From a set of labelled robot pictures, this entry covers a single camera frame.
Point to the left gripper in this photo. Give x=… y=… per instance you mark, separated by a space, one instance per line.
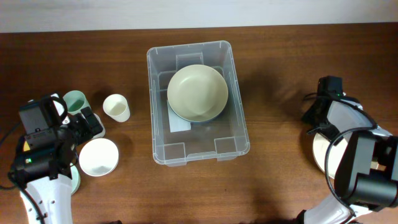
x=86 y=132

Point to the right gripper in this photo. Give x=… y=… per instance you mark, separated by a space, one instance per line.
x=308 y=115

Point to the green cup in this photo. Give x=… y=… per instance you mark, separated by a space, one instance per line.
x=75 y=101

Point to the grey cup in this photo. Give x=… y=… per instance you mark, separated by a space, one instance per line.
x=99 y=130

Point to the cream cup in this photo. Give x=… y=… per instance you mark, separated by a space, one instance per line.
x=117 y=108

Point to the beige bowl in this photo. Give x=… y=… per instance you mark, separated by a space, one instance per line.
x=197 y=88

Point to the clear plastic storage container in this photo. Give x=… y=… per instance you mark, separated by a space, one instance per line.
x=223 y=138

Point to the cream bowl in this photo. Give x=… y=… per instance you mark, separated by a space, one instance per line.
x=320 y=145

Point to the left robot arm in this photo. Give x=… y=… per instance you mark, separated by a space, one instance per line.
x=45 y=154

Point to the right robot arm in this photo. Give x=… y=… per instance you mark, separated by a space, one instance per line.
x=358 y=157

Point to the yellow bowl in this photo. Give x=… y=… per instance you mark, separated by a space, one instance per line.
x=26 y=146

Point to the white small bowl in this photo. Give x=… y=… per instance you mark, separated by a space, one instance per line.
x=99 y=157

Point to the light green small bowl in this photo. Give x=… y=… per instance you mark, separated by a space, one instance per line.
x=75 y=179

